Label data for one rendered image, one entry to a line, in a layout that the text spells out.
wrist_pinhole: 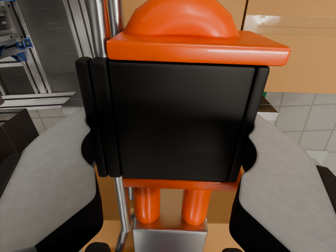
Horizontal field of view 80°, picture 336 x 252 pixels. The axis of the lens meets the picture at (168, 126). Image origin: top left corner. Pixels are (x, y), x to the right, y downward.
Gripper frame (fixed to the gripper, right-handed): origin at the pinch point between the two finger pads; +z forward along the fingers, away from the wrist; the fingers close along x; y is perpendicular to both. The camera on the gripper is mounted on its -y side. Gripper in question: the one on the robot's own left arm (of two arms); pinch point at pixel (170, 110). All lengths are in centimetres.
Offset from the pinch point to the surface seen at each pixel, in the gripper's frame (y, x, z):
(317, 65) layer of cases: 10, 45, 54
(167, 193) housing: 10.2, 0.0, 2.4
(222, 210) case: 31.6, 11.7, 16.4
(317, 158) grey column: 91, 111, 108
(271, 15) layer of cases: -3, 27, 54
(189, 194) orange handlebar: 6.8, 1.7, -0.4
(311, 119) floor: 59, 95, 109
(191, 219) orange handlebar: 9.4, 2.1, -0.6
